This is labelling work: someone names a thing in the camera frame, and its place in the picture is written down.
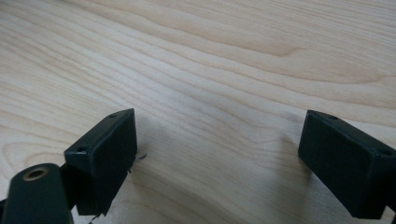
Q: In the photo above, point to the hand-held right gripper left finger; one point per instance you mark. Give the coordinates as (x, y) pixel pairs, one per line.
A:
(102, 161)

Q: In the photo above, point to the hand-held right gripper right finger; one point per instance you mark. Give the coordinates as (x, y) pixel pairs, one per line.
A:
(345, 165)

